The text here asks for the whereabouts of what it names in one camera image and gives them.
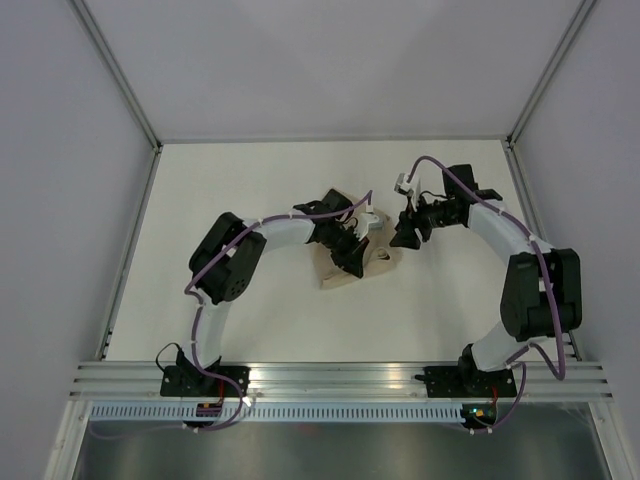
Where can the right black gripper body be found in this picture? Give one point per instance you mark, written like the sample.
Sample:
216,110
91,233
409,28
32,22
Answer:
428,216

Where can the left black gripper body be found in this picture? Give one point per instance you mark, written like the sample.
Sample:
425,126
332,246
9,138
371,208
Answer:
338,239

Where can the beige cloth napkin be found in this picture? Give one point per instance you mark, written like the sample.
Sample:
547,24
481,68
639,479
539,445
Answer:
379,257

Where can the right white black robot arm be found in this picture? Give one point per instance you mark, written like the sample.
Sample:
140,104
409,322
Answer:
541,296

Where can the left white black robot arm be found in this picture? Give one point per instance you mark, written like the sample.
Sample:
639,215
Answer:
225,261

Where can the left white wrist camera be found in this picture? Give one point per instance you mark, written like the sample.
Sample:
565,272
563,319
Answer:
370,222

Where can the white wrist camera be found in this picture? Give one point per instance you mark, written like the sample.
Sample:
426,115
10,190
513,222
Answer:
408,186
370,222

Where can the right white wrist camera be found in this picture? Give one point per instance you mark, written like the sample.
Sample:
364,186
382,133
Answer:
408,186

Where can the right aluminium frame post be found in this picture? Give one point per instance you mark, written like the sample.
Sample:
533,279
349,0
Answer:
570,35

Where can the aluminium frame post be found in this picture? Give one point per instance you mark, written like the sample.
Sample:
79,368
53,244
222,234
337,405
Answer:
106,55
570,35

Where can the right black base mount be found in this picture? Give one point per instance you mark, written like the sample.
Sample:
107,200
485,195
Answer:
448,381

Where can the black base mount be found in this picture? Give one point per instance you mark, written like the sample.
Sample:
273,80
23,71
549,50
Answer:
183,379
448,381

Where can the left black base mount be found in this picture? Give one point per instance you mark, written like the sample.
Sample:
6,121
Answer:
183,379

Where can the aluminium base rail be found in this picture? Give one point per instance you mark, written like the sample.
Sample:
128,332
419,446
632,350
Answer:
325,382

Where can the white slotted cable duct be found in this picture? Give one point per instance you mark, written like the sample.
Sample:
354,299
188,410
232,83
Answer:
281,412

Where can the left aluminium frame post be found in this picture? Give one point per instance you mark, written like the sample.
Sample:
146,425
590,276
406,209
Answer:
106,55

